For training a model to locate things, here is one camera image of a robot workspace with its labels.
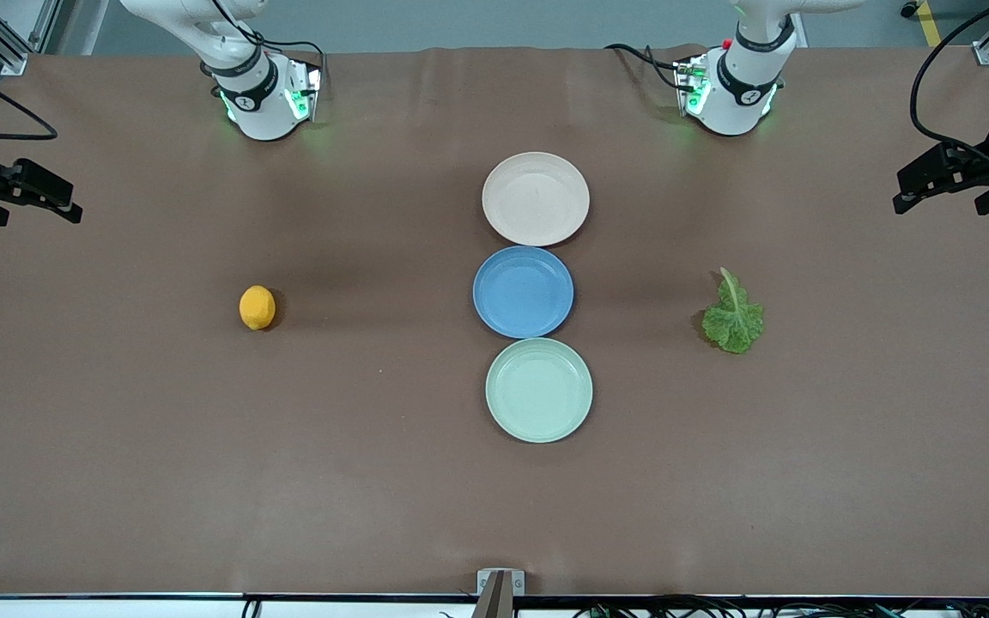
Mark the yellow lemon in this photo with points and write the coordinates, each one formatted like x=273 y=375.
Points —
x=257 y=307

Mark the blue round plate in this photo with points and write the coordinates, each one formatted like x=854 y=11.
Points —
x=523 y=292

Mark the green lettuce leaf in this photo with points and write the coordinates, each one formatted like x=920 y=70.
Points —
x=735 y=322

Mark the cream white round plate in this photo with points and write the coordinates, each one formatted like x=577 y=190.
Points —
x=536 y=199

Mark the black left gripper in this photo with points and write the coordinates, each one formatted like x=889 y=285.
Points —
x=978 y=168

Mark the white table edge rail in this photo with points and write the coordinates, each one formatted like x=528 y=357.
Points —
x=117 y=608

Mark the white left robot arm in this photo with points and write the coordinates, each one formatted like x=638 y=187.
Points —
x=739 y=94

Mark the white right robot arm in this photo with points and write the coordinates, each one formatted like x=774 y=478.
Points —
x=258 y=94

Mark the pale green round plate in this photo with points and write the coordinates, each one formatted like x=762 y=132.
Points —
x=537 y=390

